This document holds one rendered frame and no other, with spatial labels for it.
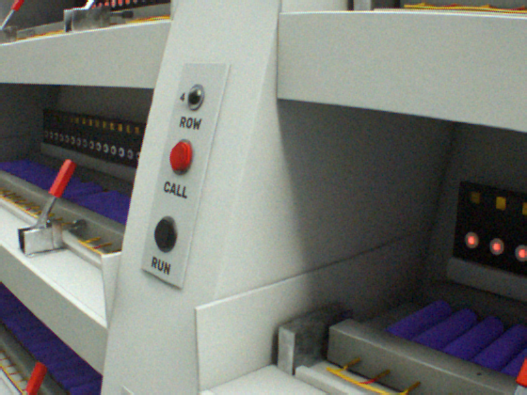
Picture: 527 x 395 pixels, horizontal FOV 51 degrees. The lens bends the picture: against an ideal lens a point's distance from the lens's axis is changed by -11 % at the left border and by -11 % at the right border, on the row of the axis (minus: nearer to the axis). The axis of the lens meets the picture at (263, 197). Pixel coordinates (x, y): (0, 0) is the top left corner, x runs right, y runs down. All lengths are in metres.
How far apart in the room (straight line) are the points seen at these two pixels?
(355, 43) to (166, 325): 0.18
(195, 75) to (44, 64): 0.26
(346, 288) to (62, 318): 0.22
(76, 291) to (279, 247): 0.19
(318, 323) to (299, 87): 0.13
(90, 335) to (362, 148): 0.22
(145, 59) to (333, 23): 0.16
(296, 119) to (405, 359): 0.14
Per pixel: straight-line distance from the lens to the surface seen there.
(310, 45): 0.30
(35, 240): 0.54
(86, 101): 0.91
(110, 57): 0.45
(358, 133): 0.37
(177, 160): 0.33
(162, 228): 0.34
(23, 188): 0.72
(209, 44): 0.35
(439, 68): 0.25
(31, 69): 0.61
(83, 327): 0.44
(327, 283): 0.37
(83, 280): 0.48
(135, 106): 0.78
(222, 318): 0.31
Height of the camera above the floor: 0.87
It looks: 3 degrees down
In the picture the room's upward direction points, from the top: 12 degrees clockwise
